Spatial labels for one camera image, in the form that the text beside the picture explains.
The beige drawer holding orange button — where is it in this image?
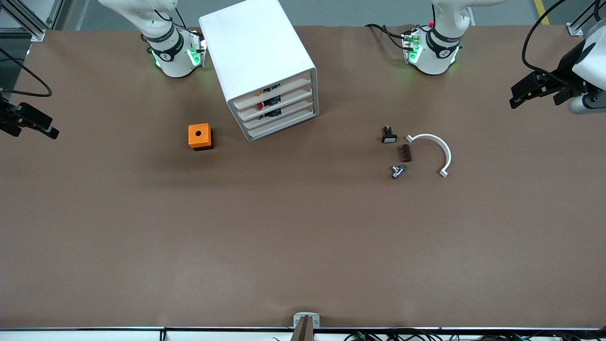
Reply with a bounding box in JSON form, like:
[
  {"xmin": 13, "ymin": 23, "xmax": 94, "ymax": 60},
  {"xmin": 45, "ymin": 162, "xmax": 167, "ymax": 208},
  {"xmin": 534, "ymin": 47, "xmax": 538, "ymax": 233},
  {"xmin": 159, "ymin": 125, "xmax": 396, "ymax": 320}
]
[{"xmin": 232, "ymin": 72, "xmax": 314, "ymax": 112}]

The white drawer cabinet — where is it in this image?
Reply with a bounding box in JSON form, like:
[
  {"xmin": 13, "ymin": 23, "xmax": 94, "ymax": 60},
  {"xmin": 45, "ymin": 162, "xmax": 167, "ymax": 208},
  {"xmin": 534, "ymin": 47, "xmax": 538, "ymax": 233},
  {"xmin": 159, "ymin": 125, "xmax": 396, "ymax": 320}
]
[{"xmin": 199, "ymin": 0, "xmax": 320, "ymax": 142}]

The beige empty drawer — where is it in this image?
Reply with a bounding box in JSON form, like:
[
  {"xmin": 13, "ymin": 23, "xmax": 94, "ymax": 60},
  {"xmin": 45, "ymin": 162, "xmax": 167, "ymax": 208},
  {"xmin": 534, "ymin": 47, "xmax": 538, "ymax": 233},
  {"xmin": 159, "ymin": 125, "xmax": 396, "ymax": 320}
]
[{"xmin": 245, "ymin": 107, "xmax": 318, "ymax": 141}]

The beige drawer holding red button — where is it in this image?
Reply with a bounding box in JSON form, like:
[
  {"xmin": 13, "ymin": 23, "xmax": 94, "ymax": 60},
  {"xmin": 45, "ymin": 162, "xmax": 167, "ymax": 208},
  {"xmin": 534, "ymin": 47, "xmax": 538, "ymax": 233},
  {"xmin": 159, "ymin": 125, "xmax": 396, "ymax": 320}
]
[{"xmin": 235, "ymin": 84, "xmax": 315, "ymax": 123}]

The orange box with hole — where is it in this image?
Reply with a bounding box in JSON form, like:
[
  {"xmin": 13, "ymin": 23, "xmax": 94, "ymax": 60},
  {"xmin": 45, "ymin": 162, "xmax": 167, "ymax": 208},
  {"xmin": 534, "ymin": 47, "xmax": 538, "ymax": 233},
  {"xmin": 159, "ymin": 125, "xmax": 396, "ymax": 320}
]
[{"xmin": 188, "ymin": 123, "xmax": 214, "ymax": 152}]

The brown table cover sheet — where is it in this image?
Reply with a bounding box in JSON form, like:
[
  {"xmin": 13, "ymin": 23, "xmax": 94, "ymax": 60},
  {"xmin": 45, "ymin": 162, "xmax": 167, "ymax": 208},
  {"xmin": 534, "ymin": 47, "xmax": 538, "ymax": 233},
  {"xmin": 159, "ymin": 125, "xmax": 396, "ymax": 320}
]
[{"xmin": 0, "ymin": 23, "xmax": 606, "ymax": 330}]

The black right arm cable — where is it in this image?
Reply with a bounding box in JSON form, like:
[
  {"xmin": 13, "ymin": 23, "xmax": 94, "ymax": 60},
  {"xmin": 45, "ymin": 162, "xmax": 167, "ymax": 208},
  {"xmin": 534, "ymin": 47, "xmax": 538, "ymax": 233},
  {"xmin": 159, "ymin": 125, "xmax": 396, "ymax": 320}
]
[{"xmin": 0, "ymin": 46, "xmax": 53, "ymax": 98}]

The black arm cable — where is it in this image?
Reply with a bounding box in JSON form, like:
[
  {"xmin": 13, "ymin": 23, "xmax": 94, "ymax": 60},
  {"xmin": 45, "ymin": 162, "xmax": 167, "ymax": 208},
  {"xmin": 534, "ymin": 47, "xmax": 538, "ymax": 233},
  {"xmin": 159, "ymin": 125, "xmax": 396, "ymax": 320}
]
[
  {"xmin": 0, "ymin": 46, "xmax": 53, "ymax": 98},
  {"xmin": 521, "ymin": 0, "xmax": 606, "ymax": 90}
]

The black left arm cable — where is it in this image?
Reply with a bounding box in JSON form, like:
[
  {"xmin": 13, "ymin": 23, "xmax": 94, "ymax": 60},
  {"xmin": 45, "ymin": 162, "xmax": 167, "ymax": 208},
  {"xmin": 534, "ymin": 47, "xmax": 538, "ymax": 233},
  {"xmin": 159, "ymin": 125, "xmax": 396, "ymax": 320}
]
[{"xmin": 521, "ymin": 0, "xmax": 606, "ymax": 90}]

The aluminium frame profile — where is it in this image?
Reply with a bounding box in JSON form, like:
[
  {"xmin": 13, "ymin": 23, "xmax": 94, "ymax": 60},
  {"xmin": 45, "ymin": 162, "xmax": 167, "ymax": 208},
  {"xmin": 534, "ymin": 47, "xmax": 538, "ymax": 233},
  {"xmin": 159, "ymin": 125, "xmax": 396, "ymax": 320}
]
[
  {"xmin": 567, "ymin": 0, "xmax": 606, "ymax": 37},
  {"xmin": 0, "ymin": 0, "xmax": 65, "ymax": 43}
]

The white curved bracket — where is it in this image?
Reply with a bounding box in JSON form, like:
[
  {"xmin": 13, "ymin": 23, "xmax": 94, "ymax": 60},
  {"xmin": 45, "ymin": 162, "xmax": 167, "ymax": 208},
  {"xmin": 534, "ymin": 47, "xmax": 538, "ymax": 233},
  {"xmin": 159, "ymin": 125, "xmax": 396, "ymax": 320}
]
[{"xmin": 406, "ymin": 134, "xmax": 453, "ymax": 179}]

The black base cable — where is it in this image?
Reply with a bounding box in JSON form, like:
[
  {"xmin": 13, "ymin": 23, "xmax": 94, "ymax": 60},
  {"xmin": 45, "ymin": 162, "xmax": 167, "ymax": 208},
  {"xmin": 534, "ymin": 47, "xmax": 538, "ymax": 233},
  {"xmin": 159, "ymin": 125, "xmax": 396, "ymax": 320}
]
[{"xmin": 364, "ymin": 23, "xmax": 409, "ymax": 52}]

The white table edge rail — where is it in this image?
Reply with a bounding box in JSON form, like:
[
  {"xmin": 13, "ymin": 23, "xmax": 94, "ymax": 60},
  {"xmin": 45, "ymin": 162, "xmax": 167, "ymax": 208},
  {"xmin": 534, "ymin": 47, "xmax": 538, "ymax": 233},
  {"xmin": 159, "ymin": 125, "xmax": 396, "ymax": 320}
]
[{"xmin": 0, "ymin": 326, "xmax": 606, "ymax": 341}]

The beige drawer holding black switch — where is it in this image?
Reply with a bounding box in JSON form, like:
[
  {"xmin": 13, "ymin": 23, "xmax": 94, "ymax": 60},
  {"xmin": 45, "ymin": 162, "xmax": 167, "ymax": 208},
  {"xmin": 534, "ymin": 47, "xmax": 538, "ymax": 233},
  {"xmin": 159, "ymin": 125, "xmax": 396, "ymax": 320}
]
[{"xmin": 240, "ymin": 96, "xmax": 316, "ymax": 133}]

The bundle of cables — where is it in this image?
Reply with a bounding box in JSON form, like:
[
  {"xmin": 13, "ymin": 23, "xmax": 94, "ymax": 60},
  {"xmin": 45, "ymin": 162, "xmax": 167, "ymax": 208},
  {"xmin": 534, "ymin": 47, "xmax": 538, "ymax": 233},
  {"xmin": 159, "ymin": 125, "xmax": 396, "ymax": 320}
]
[{"xmin": 272, "ymin": 329, "xmax": 606, "ymax": 341}]

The grey bracket with brown post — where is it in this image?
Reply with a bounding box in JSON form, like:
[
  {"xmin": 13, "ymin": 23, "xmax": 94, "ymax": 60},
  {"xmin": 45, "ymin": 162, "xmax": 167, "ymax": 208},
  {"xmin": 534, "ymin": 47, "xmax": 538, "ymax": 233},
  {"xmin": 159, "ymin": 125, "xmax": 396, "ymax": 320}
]
[{"xmin": 291, "ymin": 312, "xmax": 321, "ymax": 341}]

